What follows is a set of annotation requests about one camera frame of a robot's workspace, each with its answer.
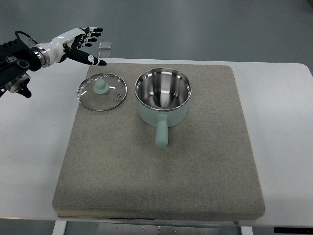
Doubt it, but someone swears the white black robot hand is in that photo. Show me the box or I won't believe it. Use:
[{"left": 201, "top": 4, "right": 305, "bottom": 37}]
[{"left": 32, "top": 27, "right": 107, "bottom": 68}]

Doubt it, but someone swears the glass lid with green knob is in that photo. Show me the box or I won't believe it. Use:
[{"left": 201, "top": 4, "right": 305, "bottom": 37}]
[{"left": 77, "top": 73, "right": 128, "bottom": 112}]

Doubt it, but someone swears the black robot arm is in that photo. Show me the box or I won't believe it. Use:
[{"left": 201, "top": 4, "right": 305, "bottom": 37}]
[{"left": 0, "top": 31, "right": 42, "bottom": 98}]

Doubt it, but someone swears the mint green pot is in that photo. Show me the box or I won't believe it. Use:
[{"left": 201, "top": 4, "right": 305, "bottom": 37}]
[{"left": 134, "top": 68, "right": 192, "bottom": 148}]

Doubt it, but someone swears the lower metal floor plate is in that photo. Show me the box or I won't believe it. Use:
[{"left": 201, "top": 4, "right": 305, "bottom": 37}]
[{"left": 98, "top": 50, "right": 112, "bottom": 58}]

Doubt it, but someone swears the beige fabric mat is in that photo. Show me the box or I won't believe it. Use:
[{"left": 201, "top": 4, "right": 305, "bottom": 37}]
[{"left": 52, "top": 64, "right": 265, "bottom": 221}]

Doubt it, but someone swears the white table frame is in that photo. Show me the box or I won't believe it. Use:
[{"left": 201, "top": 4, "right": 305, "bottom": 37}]
[{"left": 52, "top": 219, "right": 254, "bottom": 235}]

